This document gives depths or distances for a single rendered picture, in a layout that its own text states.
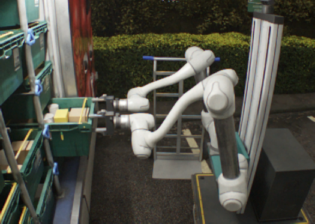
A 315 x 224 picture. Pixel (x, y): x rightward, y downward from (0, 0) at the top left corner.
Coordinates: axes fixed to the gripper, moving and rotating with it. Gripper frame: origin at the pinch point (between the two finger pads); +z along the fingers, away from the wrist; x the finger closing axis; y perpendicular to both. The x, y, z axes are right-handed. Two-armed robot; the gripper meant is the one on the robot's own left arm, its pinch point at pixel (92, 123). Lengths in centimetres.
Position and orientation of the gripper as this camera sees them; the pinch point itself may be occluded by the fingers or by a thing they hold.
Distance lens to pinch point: 156.8
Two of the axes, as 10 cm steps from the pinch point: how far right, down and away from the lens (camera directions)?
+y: 1.6, 4.1, -9.0
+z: -9.9, 0.3, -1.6
